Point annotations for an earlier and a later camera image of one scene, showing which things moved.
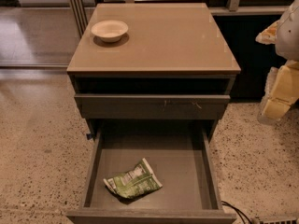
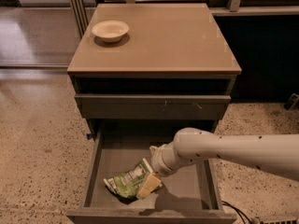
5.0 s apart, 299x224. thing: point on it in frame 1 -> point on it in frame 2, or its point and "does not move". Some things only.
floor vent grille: x=279 y=221 does not move
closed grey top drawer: x=152 y=106 does not move
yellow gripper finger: x=268 y=36 -> x=149 y=185
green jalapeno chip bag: x=135 y=183 does not move
